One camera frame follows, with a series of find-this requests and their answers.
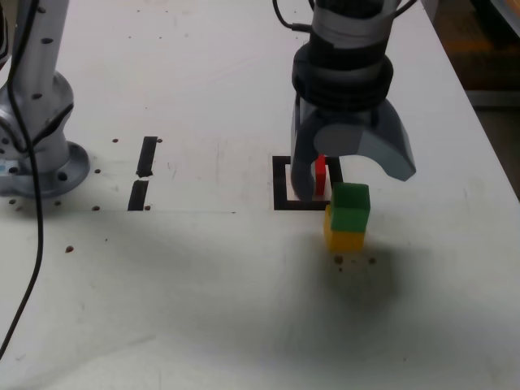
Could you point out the green cube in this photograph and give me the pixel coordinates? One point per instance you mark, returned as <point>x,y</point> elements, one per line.
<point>349,211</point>

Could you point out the yellow cube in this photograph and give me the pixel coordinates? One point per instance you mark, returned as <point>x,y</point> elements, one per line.
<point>345,240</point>

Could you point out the black tape square outline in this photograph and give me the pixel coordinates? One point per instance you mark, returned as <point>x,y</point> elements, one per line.
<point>279,183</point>

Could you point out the red cube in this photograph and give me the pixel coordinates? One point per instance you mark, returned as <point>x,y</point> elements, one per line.
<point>321,174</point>

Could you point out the black tape strip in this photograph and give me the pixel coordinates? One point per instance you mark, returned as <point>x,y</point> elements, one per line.
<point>146,156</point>

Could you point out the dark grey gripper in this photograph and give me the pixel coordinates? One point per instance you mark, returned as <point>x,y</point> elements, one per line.
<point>345,117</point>

